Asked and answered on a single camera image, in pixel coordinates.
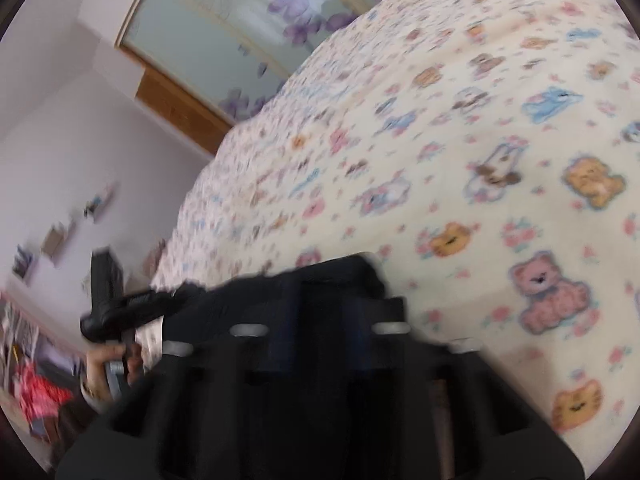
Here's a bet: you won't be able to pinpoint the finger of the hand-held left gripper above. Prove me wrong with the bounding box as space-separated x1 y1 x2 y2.
165 281 208 317

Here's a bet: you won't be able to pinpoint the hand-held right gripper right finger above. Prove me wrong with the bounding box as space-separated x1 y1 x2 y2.
301 296 587 480

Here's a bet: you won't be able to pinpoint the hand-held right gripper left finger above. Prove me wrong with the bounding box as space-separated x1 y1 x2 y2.
54 310 302 480

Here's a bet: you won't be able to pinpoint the black pants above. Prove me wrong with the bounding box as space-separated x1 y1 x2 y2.
162 254 407 358

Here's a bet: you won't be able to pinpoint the person's left forearm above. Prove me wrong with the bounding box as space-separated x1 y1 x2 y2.
50 396 110 467

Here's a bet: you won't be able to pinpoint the person's left hand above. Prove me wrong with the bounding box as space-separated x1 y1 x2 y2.
81 339 151 407

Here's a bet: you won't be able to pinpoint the pink fluffy toy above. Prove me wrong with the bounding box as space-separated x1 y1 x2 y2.
144 240 168 278

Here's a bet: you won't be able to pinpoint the red patterned cloth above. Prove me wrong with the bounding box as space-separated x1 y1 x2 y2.
11 363 75 438

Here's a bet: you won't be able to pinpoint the wooden door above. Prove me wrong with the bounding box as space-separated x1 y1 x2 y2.
135 67 234 157

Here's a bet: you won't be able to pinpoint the bear printed blanket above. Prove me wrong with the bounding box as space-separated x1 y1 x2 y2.
149 0 640 477

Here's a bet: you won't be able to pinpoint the floral glass sliding wardrobe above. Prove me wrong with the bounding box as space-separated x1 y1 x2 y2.
117 0 436 125

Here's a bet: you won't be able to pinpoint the white wall shelf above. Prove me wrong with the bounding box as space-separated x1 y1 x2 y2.
81 183 120 223
39 221 77 264
11 244 37 282

